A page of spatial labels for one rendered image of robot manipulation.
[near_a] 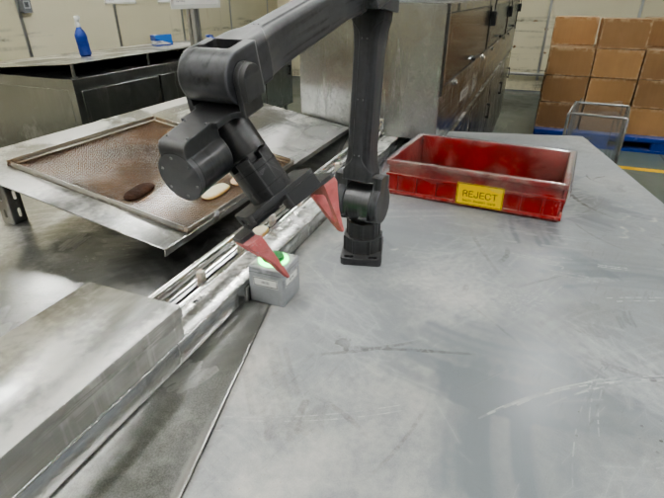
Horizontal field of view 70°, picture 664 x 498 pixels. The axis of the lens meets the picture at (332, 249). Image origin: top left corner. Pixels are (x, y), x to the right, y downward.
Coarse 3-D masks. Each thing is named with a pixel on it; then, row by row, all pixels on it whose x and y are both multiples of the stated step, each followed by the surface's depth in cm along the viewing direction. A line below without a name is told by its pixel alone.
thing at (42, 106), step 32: (0, 64) 273; (32, 64) 253; (64, 64) 237; (96, 64) 295; (128, 64) 295; (160, 64) 297; (0, 96) 266; (32, 96) 257; (64, 96) 249; (96, 96) 257; (128, 96) 278; (160, 96) 301; (0, 128) 278; (32, 128) 268; (64, 128) 259
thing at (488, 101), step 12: (504, 60) 456; (504, 72) 489; (492, 84) 372; (504, 84) 527; (480, 96) 302; (492, 96) 394; (468, 108) 243; (480, 108) 317; (492, 108) 419; (468, 120) 265; (480, 120) 333; (492, 120) 447
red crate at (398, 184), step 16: (400, 176) 133; (400, 192) 135; (416, 192) 134; (432, 192) 132; (448, 192) 130; (480, 208) 127; (512, 208) 124; (528, 208) 122; (544, 208) 120; (560, 208) 122
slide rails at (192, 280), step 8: (344, 160) 155; (328, 168) 148; (304, 200) 125; (280, 208) 120; (264, 224) 112; (232, 248) 101; (216, 256) 98; (224, 256) 98; (208, 264) 95; (216, 264) 95; (216, 272) 93; (192, 280) 90; (208, 280) 90; (176, 288) 88; (184, 288) 88; (200, 288) 88; (168, 296) 85; (176, 296) 85; (192, 296) 85
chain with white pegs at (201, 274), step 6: (336, 162) 147; (336, 168) 147; (288, 210) 121; (270, 216) 112; (282, 216) 118; (270, 222) 112; (240, 246) 101; (222, 264) 97; (198, 270) 89; (204, 270) 89; (216, 270) 95; (198, 276) 89; (204, 276) 89; (210, 276) 94; (198, 282) 90; (204, 282) 90; (186, 294) 87; (180, 300) 86
